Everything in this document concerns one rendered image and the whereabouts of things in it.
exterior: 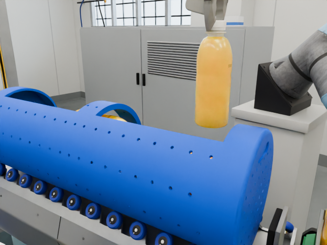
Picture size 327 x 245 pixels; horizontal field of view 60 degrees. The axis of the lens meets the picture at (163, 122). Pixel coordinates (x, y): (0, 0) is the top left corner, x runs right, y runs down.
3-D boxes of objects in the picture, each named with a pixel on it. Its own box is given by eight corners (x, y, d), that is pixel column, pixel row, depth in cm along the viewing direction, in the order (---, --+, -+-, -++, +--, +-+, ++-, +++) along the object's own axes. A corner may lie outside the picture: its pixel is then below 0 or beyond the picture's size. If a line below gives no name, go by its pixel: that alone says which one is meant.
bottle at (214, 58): (189, 121, 62) (190, 32, 56) (205, 114, 67) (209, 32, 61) (217, 128, 58) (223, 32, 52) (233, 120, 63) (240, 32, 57)
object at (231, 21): (215, 26, 243) (216, 17, 240) (243, 26, 229) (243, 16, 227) (209, 26, 233) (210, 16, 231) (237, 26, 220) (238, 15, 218)
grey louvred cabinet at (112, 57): (119, 130, 418) (114, 27, 373) (256, 181, 280) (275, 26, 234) (87, 140, 381) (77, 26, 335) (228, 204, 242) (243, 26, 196)
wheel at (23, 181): (29, 171, 94) (25, 170, 92) (35, 180, 91) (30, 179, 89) (21, 182, 93) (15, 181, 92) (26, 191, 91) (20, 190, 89)
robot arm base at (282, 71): (281, 61, 130) (299, 45, 123) (308, 94, 125) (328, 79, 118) (262, 65, 117) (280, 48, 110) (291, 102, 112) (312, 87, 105)
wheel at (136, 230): (140, 217, 71) (136, 216, 69) (151, 230, 69) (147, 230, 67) (128, 230, 71) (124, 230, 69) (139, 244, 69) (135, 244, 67)
